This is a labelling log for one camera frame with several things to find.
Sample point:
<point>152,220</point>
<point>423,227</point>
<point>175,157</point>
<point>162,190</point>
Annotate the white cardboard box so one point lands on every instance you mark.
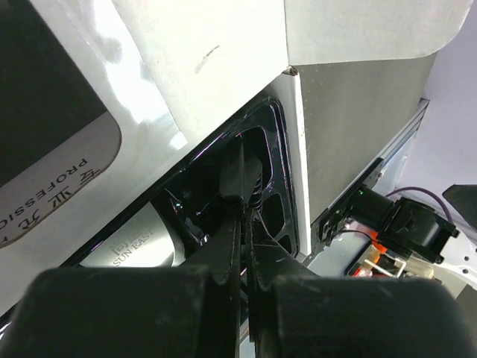
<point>100,99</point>

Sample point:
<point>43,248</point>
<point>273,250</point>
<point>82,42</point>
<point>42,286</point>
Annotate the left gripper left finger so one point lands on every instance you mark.
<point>189,310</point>

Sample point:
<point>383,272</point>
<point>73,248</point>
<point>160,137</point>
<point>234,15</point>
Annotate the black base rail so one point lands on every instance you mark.
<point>403,227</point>

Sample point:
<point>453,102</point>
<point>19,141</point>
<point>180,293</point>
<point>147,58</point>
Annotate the black plastic tray insert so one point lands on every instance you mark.
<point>190,200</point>

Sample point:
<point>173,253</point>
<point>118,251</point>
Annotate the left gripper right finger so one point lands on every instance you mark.
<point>293,312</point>

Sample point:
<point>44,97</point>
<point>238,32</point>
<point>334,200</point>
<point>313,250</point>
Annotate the black clipper comb guard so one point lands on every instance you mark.
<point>244,174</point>

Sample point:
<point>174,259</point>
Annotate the silver hair clipper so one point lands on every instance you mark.
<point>144,241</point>

